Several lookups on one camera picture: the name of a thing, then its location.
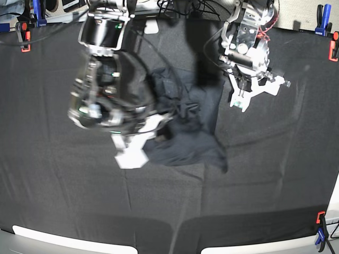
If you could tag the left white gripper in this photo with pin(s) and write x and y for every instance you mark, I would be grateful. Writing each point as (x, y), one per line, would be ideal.
(241, 98)

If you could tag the blue clamp top right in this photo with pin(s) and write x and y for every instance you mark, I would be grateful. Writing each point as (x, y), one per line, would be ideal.
(323, 25)

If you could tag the black table cloth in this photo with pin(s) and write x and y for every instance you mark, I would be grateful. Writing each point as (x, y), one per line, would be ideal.
(281, 154)

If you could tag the dark navy t-shirt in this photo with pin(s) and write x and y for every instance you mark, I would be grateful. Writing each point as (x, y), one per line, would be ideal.
(189, 137)

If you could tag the white tab on cloth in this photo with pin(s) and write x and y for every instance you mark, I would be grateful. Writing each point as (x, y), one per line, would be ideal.
(151, 27)

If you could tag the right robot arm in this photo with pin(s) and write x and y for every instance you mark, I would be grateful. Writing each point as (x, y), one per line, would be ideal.
(100, 100)

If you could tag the blue clamp top left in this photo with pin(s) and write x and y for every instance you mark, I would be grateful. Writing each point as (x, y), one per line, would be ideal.
(39, 11)

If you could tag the red blue clamp bottom right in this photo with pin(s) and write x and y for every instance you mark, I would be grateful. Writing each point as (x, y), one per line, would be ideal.
(322, 232)

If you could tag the red clamp right edge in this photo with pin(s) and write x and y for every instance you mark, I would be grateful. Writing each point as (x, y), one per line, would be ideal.
(333, 48)

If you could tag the red black clamp left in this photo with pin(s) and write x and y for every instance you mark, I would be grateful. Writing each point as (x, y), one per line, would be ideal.
(24, 35)

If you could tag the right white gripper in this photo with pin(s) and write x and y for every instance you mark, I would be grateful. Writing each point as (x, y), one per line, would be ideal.
(130, 153)

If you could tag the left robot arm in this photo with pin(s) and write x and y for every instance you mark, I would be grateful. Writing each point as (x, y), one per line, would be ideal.
(245, 57)

